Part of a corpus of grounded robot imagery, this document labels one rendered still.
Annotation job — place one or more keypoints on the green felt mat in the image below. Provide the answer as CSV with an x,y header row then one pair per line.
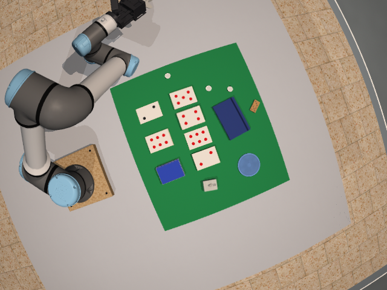
x,y
184,200

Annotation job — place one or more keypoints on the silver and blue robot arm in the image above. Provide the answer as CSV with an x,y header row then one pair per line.
x,y
36,99

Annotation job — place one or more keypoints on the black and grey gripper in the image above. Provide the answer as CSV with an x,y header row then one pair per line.
x,y
129,10

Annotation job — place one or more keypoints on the blue round disc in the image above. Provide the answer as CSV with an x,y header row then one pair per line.
x,y
248,164

